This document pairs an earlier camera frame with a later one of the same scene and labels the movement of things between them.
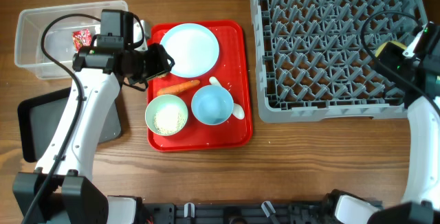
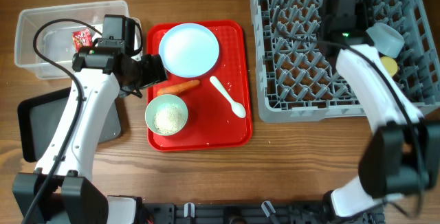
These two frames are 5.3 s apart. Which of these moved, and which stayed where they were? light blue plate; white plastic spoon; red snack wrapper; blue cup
Moved: blue cup
Stayed: red snack wrapper; light blue plate; white plastic spoon
